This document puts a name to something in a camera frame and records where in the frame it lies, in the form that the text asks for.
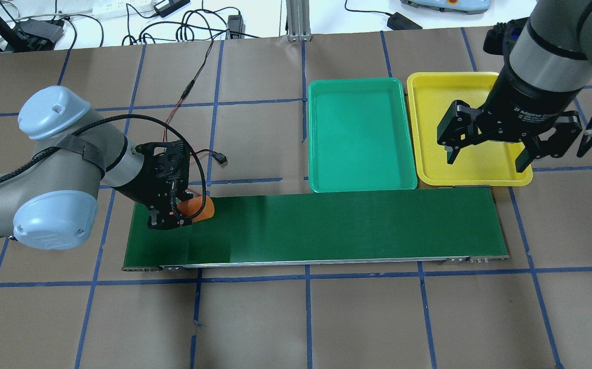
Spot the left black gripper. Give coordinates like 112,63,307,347
117,140,194,230

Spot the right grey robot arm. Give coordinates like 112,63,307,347
437,1,592,173

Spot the green conveyor belt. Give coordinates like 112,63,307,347
122,187,509,272

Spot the black power adapter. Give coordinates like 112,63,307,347
387,12,422,30

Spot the plain orange cylinder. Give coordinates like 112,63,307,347
177,196,216,222

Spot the aluminium frame post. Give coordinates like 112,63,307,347
286,0,312,42

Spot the yellow plastic tray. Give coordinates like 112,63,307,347
407,72,533,187

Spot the blue teach pendant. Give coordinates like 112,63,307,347
400,0,491,15

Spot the red black power cable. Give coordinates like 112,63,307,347
163,36,229,198

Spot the green plastic tray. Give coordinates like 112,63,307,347
307,77,418,192

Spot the white power strip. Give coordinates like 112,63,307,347
91,1,160,19

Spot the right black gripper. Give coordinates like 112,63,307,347
437,66,582,173

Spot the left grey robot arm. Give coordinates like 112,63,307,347
0,86,207,250

